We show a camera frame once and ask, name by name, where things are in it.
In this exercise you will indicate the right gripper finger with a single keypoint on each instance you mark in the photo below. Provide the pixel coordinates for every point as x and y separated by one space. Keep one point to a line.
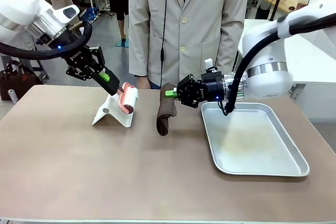
187 85
189 100

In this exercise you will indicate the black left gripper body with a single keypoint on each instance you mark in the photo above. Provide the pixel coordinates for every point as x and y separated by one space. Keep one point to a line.
77 61

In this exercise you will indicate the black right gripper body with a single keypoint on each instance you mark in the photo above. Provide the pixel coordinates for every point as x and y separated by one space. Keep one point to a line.
210 89

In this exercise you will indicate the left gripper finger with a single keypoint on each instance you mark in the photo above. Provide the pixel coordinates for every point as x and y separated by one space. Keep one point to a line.
98 61
84 75

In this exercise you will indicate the brown towel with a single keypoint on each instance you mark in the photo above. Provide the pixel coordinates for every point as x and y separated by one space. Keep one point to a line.
165 116

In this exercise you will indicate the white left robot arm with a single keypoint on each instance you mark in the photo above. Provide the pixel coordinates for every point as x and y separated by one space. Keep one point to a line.
23 6

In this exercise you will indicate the person right forearm beige sleeve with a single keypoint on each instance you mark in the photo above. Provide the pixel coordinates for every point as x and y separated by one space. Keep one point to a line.
139 48

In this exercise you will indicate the person left forearm beige sleeve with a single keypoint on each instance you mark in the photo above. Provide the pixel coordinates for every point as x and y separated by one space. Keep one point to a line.
233 43

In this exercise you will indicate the person right hand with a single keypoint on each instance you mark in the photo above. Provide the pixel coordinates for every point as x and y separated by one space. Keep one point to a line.
143 82

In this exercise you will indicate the teal floor mat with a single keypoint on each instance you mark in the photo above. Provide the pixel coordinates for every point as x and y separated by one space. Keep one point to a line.
122 43

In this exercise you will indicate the blue jeans of person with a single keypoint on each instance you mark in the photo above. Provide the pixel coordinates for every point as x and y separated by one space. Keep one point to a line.
155 85

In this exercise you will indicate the white lint roller stand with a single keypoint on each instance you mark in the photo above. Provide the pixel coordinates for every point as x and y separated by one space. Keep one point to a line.
110 111

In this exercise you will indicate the blue bag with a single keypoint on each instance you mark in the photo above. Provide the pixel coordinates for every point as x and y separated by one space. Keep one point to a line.
90 15

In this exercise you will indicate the person torso beige blazer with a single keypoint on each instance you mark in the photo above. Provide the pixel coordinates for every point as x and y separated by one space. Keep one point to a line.
189 24

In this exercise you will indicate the brown handbag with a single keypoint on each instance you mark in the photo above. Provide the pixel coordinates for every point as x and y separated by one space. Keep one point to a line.
15 82

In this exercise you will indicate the silver metal tray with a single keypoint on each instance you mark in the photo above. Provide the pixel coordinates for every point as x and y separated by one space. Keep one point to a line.
249 142

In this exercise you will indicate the silver metal can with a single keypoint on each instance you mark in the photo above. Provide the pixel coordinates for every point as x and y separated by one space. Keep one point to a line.
12 96

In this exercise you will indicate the wooden workbench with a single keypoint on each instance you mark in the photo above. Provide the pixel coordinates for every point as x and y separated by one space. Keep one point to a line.
288 3

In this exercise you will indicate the red cup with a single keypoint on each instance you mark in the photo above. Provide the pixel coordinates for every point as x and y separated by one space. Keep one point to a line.
301 5

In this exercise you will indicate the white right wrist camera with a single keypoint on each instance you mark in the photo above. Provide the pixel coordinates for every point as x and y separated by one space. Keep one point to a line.
211 65

